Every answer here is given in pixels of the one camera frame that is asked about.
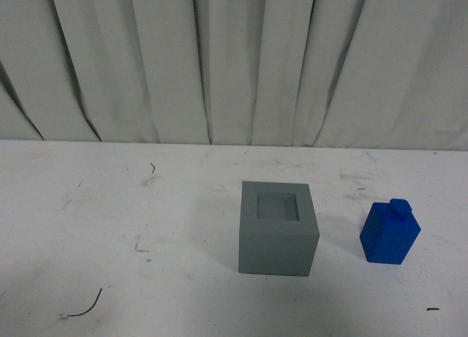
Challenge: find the white pleated curtain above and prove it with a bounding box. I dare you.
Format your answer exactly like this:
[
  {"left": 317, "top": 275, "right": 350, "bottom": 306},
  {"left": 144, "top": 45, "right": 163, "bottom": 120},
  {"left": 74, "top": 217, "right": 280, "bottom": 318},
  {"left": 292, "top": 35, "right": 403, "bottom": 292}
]
[{"left": 1, "top": 0, "right": 467, "bottom": 151}]

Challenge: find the gray cube base with hole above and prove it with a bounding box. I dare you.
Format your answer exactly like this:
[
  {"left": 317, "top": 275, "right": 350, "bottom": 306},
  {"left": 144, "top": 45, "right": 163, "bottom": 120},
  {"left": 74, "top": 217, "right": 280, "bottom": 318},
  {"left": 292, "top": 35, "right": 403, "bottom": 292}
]
[{"left": 238, "top": 181, "right": 320, "bottom": 276}]

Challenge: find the blue block with knob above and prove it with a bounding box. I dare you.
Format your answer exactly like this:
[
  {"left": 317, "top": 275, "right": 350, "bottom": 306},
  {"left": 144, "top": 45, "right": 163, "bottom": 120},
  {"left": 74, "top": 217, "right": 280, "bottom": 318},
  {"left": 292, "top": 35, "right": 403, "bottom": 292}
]
[{"left": 360, "top": 198, "right": 421, "bottom": 265}]

